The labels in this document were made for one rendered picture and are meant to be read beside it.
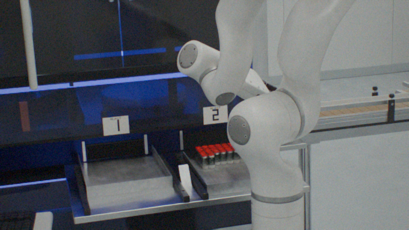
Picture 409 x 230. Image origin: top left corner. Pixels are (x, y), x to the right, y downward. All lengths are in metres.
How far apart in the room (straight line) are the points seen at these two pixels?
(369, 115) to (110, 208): 1.14
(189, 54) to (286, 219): 0.44
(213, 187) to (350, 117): 0.82
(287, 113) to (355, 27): 6.19
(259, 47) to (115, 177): 0.65
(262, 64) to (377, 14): 5.42
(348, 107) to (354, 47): 5.01
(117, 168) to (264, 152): 0.95
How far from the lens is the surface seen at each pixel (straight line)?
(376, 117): 2.80
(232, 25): 1.60
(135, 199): 2.12
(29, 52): 2.24
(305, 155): 2.76
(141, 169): 2.37
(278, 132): 1.53
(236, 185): 2.13
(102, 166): 2.43
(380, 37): 7.87
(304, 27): 1.46
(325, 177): 4.81
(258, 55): 2.45
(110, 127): 2.38
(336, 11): 1.47
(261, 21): 2.43
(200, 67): 1.66
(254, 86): 1.78
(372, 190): 4.62
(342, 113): 2.78
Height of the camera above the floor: 1.65
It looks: 15 degrees down
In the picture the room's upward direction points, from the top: 3 degrees counter-clockwise
